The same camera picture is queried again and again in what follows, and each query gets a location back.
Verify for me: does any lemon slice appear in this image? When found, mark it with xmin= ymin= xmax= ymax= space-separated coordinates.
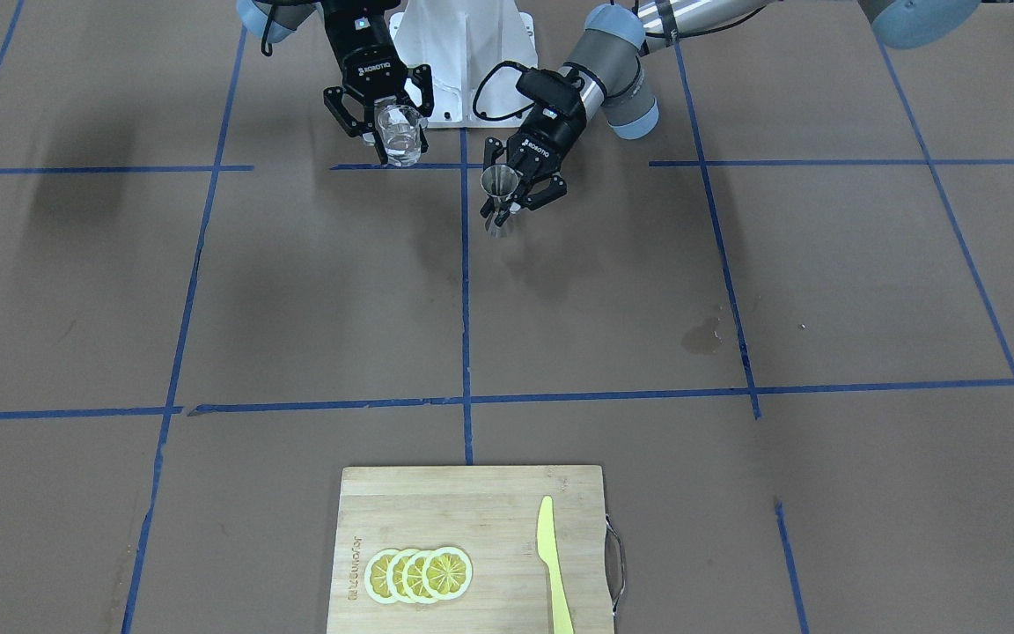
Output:
xmin=400 ymin=550 xmax=437 ymax=605
xmin=384 ymin=549 xmax=420 ymax=603
xmin=422 ymin=546 xmax=474 ymax=601
xmin=365 ymin=549 xmax=400 ymax=605

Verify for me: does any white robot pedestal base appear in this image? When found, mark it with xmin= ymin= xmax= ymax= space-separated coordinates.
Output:
xmin=389 ymin=1 xmax=538 ymax=129

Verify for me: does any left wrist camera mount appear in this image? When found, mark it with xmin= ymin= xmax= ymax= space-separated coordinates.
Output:
xmin=516 ymin=68 xmax=584 ymax=116

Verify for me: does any steel jigger measuring cup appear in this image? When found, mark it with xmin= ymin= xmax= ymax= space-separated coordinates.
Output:
xmin=481 ymin=164 xmax=522 ymax=238

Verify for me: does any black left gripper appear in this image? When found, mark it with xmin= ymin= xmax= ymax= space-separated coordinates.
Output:
xmin=480 ymin=101 xmax=588 ymax=220

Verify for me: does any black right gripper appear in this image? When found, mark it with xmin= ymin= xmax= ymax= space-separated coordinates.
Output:
xmin=320 ymin=1 xmax=435 ymax=166

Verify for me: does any clear glass beaker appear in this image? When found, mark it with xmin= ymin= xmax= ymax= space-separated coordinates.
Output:
xmin=375 ymin=103 xmax=423 ymax=167

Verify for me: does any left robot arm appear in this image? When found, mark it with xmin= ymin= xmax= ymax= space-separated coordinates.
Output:
xmin=506 ymin=1 xmax=1014 ymax=222

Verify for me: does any yellow plastic knife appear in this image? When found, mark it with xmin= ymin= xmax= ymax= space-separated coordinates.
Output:
xmin=536 ymin=495 xmax=575 ymax=633

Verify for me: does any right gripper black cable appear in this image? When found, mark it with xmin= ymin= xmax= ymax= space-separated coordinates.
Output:
xmin=256 ymin=0 xmax=297 ymax=58

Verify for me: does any bamboo cutting board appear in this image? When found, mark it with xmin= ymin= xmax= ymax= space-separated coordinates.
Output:
xmin=327 ymin=465 xmax=619 ymax=633

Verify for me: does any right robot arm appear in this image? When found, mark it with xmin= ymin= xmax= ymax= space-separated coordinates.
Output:
xmin=236 ymin=1 xmax=435 ymax=167

